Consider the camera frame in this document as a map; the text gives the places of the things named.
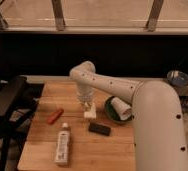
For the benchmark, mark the white tube bottle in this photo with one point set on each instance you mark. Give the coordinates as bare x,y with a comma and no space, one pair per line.
62,150

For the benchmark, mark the black chair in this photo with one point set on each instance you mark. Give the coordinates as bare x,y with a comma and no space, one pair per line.
18,102

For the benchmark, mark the white paper cup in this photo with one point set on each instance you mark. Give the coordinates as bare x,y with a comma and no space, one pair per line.
122,108

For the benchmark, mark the black rectangular block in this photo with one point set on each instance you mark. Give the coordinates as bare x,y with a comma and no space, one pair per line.
100,129

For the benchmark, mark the green bowl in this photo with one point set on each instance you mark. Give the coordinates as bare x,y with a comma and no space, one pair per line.
112,114

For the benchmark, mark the round metal lamp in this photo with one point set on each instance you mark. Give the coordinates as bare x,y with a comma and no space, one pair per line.
179,81

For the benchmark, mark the orange red marker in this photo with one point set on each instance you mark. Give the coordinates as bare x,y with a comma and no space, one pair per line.
54,116

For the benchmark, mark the white sponge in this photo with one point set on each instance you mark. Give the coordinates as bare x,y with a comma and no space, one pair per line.
90,111

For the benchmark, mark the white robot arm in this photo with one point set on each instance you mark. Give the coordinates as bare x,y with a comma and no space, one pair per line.
158,126

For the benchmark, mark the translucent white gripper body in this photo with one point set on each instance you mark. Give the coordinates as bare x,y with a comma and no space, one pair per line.
85,95

